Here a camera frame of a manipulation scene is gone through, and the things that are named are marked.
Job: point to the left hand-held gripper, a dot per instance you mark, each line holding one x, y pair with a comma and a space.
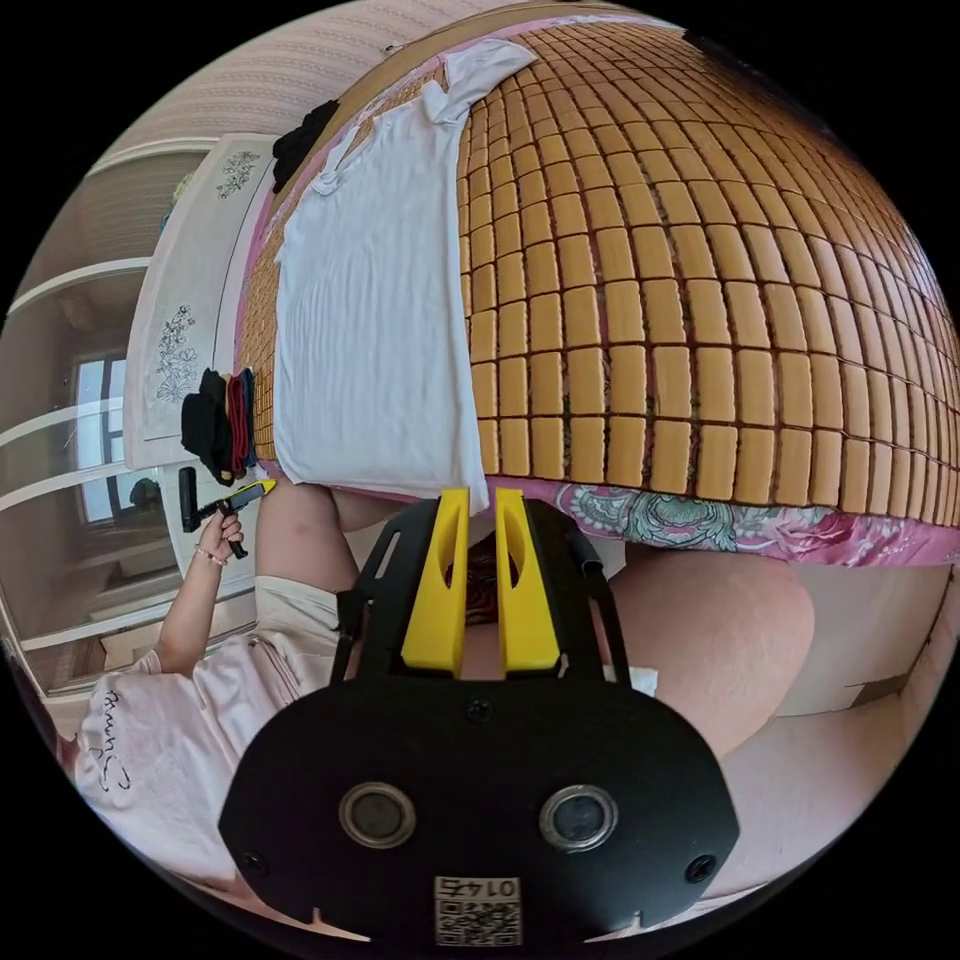
225, 512

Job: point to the person's body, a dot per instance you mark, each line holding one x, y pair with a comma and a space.
172, 735

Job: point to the black garment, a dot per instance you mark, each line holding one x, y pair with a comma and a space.
300, 146

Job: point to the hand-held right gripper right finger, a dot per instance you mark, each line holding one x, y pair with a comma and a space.
529, 622

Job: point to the person's left hand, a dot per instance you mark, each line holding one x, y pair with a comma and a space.
217, 536

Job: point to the window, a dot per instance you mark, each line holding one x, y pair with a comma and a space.
101, 442

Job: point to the bed with woven mat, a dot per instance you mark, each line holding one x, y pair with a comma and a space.
675, 300

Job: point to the white long sleeve shirt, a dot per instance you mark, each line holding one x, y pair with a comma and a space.
375, 337

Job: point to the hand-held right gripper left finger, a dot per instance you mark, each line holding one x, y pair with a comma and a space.
435, 615

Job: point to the pile of clothes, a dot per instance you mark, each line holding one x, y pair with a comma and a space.
217, 420

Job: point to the person's left forearm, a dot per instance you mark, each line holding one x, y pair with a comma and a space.
191, 607

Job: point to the white cupboard with floral print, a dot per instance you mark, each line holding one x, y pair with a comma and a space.
187, 300

